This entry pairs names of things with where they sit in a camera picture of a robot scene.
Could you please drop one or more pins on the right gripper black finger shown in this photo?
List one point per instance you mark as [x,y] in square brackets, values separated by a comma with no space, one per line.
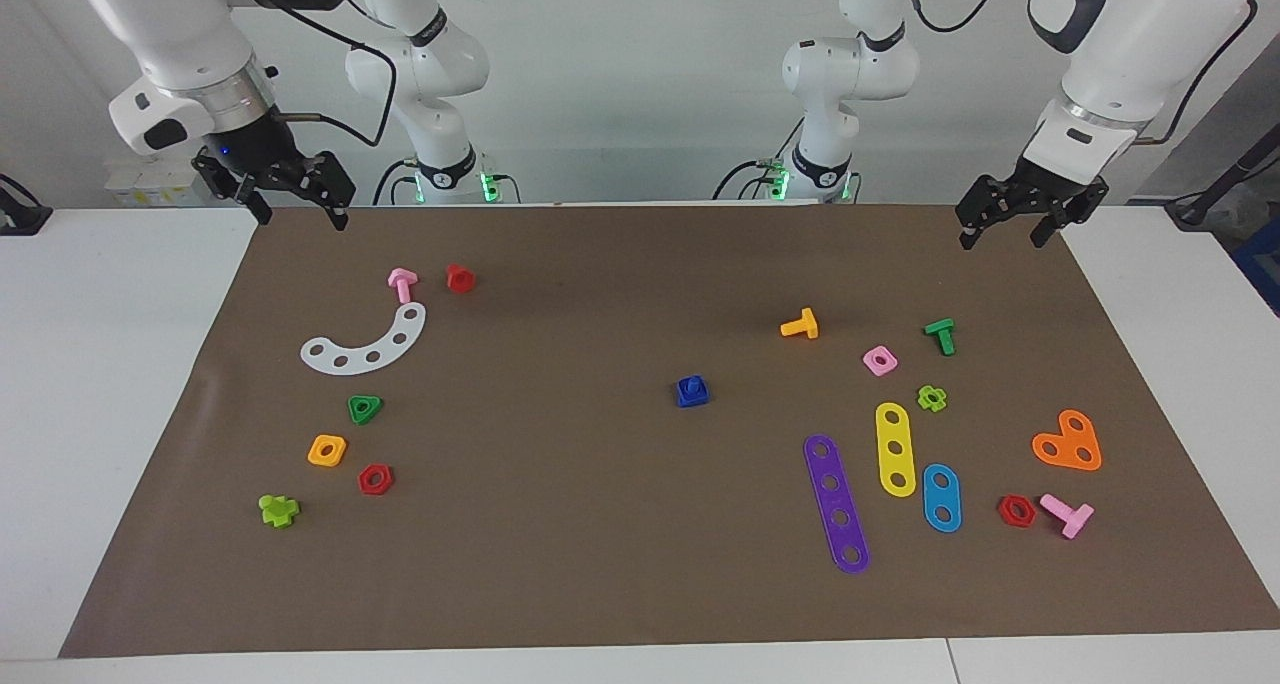
[262,209]
[340,214]

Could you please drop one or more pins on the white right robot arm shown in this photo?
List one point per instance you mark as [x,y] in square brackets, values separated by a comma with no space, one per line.
[180,24]

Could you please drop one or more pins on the blue square plastic nut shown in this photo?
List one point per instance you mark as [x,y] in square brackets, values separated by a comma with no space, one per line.
[702,399]

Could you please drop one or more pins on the blue two-hole strip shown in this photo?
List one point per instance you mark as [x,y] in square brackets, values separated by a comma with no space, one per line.
[942,498]

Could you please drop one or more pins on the black clamp device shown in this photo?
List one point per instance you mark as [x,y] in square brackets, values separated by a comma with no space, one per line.
[22,219]

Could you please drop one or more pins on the black stand pole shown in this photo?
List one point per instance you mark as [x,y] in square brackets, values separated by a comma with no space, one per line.
[1225,179]

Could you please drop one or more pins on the white cardboard box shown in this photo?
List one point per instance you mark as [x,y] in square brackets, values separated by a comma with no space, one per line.
[140,186]

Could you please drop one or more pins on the blue crate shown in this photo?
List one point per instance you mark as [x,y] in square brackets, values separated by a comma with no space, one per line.
[1262,264]

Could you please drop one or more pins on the red plastic screw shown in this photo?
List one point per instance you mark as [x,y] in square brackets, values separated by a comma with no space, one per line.
[460,280]

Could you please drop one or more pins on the orange heart-shaped plate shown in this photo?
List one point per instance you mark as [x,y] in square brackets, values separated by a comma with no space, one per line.
[1068,446]

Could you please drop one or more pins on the lime green flower nut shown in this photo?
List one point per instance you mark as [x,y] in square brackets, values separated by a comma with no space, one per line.
[924,401]

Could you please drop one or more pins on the purple four-hole strip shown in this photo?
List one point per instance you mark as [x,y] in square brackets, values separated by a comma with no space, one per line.
[837,501]

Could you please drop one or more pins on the orange plastic screw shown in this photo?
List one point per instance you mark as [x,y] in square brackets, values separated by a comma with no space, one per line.
[803,326]

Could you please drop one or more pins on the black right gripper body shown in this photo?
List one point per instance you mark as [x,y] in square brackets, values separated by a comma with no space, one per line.
[280,169]

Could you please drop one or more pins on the orange square plastic nut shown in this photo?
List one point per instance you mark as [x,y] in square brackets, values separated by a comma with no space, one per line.
[316,458]

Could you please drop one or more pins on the green triangle plastic nut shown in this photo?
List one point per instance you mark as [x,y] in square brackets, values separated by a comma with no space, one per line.
[373,404]

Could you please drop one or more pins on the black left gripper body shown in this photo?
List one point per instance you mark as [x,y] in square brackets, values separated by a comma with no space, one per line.
[1030,192]

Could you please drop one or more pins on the white curved perforated plate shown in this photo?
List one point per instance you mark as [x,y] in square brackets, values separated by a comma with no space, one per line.
[386,349]

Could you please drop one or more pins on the brown table mat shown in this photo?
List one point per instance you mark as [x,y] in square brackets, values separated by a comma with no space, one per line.
[600,524]

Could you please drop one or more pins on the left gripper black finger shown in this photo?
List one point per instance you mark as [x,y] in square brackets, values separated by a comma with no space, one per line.
[969,234]
[1047,229]

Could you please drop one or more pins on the pink square plastic nut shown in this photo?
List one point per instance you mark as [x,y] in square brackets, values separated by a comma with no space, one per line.
[889,367]

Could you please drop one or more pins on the pink plastic screw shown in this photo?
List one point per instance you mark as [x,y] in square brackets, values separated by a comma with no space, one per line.
[1072,517]
[402,284]

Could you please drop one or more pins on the yellow three-hole strip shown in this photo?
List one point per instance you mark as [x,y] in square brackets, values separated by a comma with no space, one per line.
[894,432]

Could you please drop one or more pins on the lime green cross-head screw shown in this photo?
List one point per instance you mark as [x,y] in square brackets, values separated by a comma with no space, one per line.
[278,512]

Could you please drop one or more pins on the green plastic screw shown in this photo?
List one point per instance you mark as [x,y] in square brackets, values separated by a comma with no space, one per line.
[945,338]

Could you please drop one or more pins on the red hexagon plastic nut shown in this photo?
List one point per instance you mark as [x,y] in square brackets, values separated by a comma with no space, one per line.
[386,484]
[1029,516]

